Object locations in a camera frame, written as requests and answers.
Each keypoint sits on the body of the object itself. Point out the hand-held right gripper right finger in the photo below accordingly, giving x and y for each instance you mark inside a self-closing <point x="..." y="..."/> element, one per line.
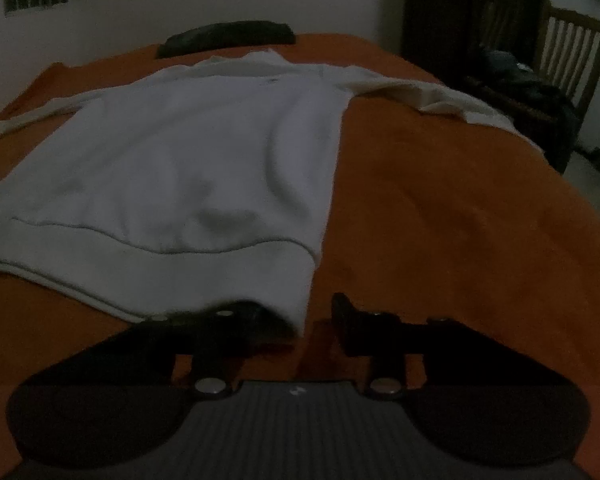
<point x="342" y="320"/>

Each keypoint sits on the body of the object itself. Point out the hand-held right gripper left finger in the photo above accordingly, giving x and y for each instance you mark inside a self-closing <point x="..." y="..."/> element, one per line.
<point x="250" y="325"/>

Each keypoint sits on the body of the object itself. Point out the white sweatshirt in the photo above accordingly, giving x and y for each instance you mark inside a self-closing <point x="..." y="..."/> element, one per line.
<point x="180" y="160"/>

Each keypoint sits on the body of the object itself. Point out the dark clothes pile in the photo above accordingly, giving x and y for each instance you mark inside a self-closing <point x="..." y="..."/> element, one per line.
<point x="525" y="90"/>

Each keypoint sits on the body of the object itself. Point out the orange bed blanket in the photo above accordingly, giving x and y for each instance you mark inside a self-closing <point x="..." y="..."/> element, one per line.
<point x="455" y="235"/>

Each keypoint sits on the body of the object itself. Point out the dark wooden wardrobe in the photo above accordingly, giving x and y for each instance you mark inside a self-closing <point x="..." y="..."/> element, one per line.
<point x="440" y="15"/>

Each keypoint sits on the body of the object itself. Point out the wooden slatted chair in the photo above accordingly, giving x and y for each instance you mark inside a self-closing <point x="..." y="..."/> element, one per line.
<point x="575" y="45"/>

